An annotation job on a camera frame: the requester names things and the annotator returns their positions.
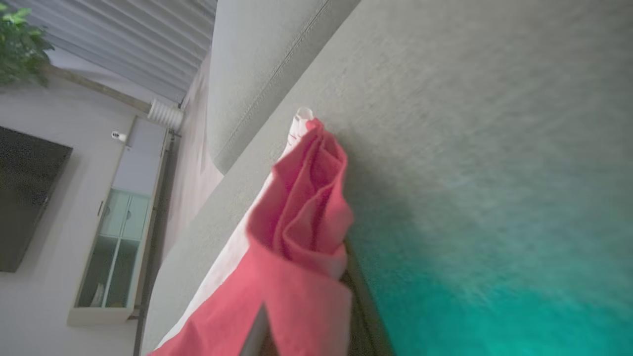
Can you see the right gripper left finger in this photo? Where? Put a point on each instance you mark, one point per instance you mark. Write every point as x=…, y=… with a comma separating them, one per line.
x=257, y=336

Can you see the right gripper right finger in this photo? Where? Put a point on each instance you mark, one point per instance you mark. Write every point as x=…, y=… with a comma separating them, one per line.
x=368, y=326

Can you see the red basketball jersey white sleeves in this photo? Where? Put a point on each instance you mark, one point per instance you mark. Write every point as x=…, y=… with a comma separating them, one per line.
x=301, y=222

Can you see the white cabinet glass doors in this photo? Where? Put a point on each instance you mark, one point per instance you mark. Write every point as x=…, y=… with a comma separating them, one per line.
x=123, y=222

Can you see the grey fabric sofa seat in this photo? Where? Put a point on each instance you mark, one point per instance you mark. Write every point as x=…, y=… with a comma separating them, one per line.
x=470, y=148

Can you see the black flat television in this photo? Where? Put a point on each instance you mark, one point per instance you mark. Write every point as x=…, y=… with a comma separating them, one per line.
x=24, y=198

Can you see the grey sofa back cushion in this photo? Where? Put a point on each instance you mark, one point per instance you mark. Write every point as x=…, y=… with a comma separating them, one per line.
x=257, y=59

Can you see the grey pleated curtain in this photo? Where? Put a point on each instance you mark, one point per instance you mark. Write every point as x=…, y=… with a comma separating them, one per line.
x=138, y=39

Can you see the green leafy plant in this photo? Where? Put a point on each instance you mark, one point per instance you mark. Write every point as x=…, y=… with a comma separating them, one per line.
x=20, y=44

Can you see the small white security camera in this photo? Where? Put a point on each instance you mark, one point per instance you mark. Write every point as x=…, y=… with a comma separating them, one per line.
x=118, y=136

